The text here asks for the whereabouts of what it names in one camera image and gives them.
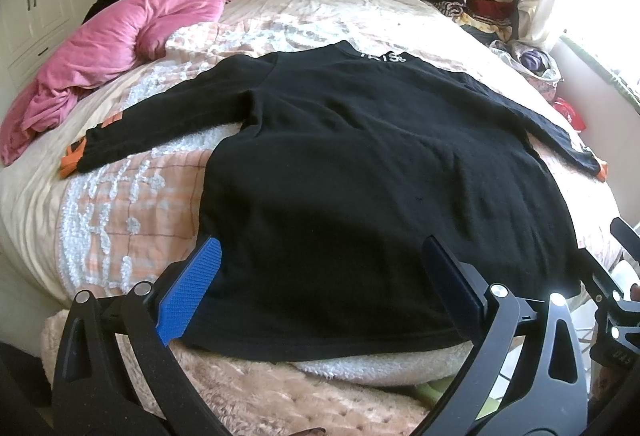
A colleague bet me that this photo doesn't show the black sweater orange cuffs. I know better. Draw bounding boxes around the black sweater orange cuffs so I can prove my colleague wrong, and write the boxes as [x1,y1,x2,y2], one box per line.
[61,41,604,361]

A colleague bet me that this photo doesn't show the floral laundry basket with clothes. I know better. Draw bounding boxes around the floral laundry basket with clothes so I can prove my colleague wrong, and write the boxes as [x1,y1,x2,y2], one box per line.
[488,40,562,103]

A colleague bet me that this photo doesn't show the peach white patterned bedspread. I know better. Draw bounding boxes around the peach white patterned bedspread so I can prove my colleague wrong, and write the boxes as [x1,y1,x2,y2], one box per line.
[1,0,620,385]

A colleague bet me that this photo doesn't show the beige fluffy blanket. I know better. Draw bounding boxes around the beige fluffy blanket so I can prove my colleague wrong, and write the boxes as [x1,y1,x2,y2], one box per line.
[39,309,432,436]

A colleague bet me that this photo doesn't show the red plastic bag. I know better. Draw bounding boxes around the red plastic bag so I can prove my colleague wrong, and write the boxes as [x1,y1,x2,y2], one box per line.
[552,96,587,133]

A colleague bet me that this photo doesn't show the pink duvet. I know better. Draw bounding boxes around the pink duvet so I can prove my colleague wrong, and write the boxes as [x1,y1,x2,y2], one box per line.
[1,0,231,166]

